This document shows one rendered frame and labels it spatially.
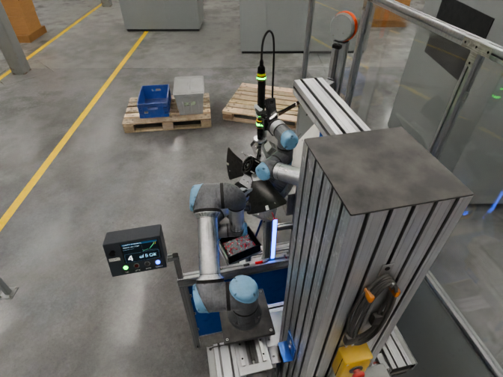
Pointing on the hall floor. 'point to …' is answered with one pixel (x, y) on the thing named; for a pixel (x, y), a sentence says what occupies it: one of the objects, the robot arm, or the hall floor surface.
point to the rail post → (190, 316)
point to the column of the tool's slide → (339, 64)
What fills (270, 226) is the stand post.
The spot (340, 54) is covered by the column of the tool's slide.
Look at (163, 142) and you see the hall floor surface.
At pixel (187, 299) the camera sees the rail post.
